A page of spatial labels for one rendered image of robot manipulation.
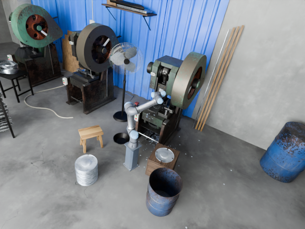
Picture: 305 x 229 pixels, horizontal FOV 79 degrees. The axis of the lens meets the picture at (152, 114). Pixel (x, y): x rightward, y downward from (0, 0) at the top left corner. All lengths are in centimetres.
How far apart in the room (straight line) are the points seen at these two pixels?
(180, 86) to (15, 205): 250
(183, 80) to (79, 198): 204
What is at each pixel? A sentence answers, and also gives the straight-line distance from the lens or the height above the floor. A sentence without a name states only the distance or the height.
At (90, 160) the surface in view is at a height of 32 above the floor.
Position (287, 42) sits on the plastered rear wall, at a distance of 373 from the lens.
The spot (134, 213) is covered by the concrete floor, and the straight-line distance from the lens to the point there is 272.
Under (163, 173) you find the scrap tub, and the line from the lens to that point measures 265.
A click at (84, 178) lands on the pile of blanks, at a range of 280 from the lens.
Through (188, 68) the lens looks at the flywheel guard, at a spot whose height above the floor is 162.
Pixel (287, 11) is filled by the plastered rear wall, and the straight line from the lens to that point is 369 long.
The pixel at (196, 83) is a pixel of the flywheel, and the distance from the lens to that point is 274.
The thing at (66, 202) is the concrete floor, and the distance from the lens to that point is 285.
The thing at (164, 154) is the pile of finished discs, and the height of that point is 36.
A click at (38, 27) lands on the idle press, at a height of 134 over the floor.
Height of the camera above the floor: 242
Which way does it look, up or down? 35 degrees down
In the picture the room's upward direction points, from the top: 10 degrees clockwise
